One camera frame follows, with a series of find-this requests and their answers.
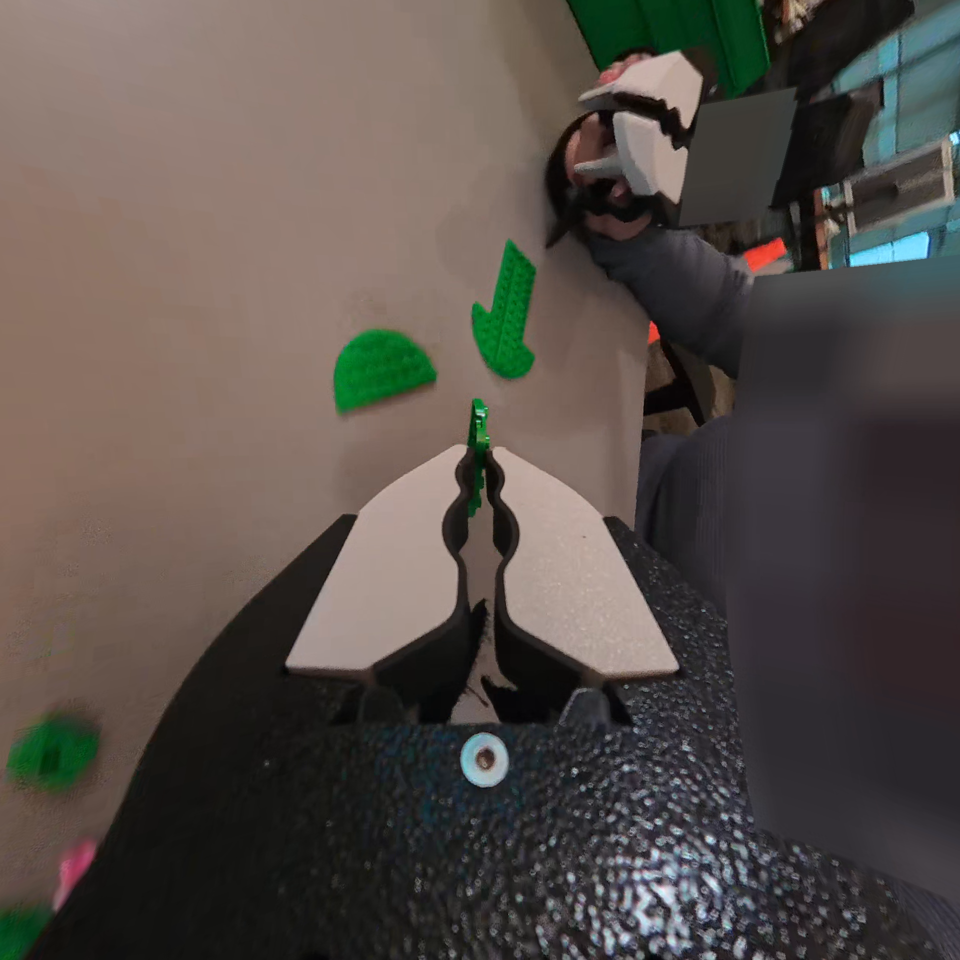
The green lego piece with studs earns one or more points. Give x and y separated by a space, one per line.
478 431

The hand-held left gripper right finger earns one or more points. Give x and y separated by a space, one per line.
577 585

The pink lego piece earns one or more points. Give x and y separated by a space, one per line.
75 874

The small green lego piece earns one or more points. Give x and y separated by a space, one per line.
21 936

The green half-round lego plate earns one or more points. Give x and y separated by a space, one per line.
382 371

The green arrow-shaped lego plate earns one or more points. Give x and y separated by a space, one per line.
506 322

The grey board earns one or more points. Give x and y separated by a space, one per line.
739 161

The person's right forearm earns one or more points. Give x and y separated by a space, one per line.
675 292

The person's grey trousers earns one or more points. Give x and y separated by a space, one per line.
682 495

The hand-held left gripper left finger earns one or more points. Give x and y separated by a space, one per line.
390 577

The green lego piece with hole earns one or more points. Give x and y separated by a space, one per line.
52 754

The person's right hand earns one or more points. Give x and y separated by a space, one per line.
596 142

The green box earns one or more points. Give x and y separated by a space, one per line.
675 37

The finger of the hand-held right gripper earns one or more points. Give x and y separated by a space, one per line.
652 79
649 154

